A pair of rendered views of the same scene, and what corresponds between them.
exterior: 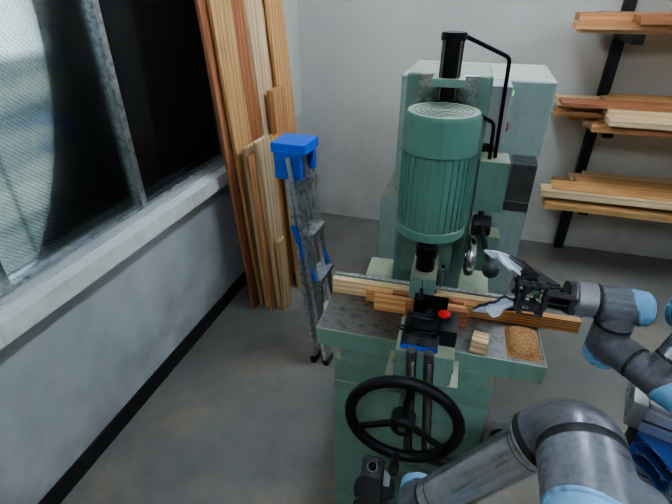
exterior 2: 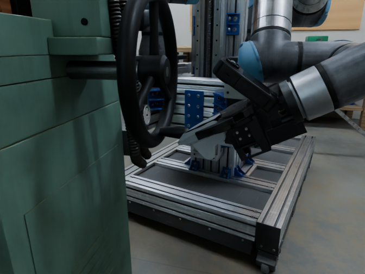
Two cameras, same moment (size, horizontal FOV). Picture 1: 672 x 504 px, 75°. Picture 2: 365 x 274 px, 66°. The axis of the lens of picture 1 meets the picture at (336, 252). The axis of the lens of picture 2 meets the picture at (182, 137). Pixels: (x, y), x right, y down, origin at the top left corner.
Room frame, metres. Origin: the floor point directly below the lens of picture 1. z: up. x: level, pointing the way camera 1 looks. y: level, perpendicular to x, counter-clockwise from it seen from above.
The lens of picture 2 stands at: (0.67, 0.38, 0.85)
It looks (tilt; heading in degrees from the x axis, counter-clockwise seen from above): 18 degrees down; 267
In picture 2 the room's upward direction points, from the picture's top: straight up
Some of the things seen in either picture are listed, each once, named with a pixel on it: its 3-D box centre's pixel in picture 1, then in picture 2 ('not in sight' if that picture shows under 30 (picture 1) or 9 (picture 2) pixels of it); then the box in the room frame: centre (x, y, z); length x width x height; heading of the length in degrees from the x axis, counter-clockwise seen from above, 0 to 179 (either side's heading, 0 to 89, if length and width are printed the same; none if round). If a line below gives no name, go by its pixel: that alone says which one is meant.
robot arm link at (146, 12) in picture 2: not in sight; (152, 16); (0.75, -0.98, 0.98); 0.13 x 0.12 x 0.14; 20
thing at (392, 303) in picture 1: (418, 307); not in sight; (1.00, -0.24, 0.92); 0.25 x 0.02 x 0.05; 75
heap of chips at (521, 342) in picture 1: (523, 339); not in sight; (0.88, -0.49, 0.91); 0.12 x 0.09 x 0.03; 165
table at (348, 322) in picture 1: (425, 340); (51, 38); (0.92, -0.25, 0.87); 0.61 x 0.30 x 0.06; 75
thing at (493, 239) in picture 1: (481, 248); not in sight; (1.17, -0.45, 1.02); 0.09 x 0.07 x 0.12; 75
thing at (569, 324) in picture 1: (467, 308); not in sight; (1.00, -0.38, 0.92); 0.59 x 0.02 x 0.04; 75
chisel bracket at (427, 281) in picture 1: (424, 277); not in sight; (1.05, -0.26, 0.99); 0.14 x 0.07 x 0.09; 165
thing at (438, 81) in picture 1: (450, 69); not in sight; (1.17, -0.28, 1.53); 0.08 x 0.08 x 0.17; 75
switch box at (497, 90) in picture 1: (496, 112); not in sight; (1.30, -0.47, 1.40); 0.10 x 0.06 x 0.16; 165
